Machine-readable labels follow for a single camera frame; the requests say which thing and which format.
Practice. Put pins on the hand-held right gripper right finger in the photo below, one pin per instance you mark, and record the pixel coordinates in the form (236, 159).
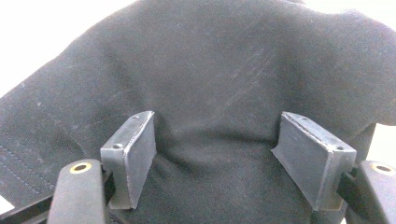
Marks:
(314, 161)

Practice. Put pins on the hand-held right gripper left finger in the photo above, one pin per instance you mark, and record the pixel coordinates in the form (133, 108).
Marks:
(130, 161)

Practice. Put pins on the black tank top white trim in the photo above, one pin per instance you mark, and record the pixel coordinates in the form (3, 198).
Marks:
(211, 68)

